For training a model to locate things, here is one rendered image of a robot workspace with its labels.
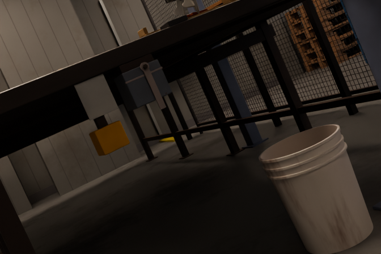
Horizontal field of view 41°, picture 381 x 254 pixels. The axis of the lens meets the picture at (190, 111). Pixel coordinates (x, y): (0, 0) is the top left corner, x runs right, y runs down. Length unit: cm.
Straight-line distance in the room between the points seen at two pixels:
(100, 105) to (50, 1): 524
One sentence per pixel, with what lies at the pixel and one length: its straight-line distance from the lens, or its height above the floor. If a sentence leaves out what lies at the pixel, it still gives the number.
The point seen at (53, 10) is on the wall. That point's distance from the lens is 676.
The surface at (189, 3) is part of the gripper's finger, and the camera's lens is 199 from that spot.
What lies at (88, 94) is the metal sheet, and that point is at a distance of 160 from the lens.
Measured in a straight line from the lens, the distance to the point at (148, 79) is 163.
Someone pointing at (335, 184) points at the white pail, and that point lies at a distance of 174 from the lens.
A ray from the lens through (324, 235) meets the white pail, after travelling 179.
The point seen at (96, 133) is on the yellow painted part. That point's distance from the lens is 157.
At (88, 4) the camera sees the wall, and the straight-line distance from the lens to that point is 750.
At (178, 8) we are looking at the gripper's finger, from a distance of 208.
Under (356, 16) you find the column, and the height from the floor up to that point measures 69.
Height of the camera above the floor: 75
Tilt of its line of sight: 4 degrees down
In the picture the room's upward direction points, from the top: 24 degrees counter-clockwise
